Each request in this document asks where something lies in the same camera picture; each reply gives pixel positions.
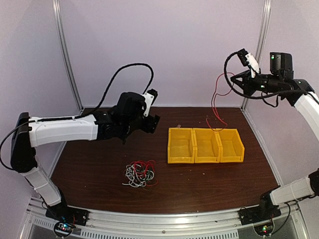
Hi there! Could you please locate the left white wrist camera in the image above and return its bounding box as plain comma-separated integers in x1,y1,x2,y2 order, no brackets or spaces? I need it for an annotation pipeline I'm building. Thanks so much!
142,89,158,117

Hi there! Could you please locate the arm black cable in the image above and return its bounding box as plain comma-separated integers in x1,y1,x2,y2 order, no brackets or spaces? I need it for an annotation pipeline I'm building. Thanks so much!
0,62,155,170
223,51,310,108

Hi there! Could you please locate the right circuit board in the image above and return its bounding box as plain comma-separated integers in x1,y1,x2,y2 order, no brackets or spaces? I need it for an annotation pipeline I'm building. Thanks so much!
254,223,274,237

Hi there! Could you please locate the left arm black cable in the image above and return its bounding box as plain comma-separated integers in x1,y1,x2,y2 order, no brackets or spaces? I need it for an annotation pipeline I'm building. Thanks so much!
0,62,155,170

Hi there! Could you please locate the circuit board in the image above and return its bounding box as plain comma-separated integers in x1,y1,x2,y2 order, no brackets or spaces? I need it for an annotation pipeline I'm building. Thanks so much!
53,222,76,238
254,223,274,237

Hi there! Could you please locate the right aluminium frame post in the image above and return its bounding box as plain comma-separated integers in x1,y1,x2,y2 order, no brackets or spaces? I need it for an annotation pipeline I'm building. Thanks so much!
240,0,272,113

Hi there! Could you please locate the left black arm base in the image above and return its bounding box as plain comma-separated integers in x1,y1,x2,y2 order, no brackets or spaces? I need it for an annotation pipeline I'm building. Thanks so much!
45,207,89,226

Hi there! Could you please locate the aluminium frame post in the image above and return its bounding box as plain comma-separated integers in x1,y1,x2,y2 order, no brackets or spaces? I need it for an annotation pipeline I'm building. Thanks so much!
52,0,84,112
240,0,272,113

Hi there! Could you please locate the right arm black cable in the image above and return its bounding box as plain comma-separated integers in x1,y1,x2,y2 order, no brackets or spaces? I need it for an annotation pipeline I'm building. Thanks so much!
223,51,310,108

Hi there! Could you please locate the left yellow plastic bin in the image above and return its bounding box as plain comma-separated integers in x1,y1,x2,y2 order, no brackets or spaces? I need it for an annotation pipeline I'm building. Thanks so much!
167,127,196,164

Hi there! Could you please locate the middle yellow plastic bin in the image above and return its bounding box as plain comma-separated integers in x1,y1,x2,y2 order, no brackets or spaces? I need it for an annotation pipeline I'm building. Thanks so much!
193,128,222,163

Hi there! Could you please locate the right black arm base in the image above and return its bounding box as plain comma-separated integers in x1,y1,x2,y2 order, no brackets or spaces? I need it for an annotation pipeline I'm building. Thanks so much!
238,205,281,225

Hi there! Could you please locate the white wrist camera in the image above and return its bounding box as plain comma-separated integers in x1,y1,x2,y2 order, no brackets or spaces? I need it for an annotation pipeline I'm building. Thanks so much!
142,89,158,117
237,48,260,78

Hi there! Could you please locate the aluminium front rail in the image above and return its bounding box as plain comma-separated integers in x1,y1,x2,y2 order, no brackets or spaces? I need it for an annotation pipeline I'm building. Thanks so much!
21,191,311,239

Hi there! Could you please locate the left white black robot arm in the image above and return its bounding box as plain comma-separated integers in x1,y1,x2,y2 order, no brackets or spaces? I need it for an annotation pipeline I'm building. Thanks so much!
10,89,160,221

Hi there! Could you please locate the left circuit board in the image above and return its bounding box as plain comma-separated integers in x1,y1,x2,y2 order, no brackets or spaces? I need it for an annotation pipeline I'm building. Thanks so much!
53,222,76,238

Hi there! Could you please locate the right yellow plastic bin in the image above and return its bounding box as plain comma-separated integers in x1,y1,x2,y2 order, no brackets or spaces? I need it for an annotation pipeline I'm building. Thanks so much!
217,128,245,163

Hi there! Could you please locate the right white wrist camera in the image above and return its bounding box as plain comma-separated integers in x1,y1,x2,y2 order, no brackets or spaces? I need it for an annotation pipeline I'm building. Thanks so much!
237,48,260,78

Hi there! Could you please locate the left aluminium frame post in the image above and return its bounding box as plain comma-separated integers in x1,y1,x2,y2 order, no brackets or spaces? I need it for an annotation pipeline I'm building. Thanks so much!
52,0,84,112

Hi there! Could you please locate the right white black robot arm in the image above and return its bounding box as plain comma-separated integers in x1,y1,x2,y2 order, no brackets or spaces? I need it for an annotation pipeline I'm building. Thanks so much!
224,48,319,220

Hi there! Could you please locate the cable pile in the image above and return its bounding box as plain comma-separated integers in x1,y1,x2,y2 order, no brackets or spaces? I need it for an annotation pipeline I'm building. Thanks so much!
122,159,159,190

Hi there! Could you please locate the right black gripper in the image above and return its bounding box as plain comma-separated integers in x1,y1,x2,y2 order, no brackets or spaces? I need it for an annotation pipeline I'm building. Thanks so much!
231,69,282,96

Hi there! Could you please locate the yellow plastic bin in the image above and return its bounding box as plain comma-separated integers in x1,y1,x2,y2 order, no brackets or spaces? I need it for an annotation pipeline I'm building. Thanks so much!
167,127,196,164
193,128,222,163
217,128,245,163

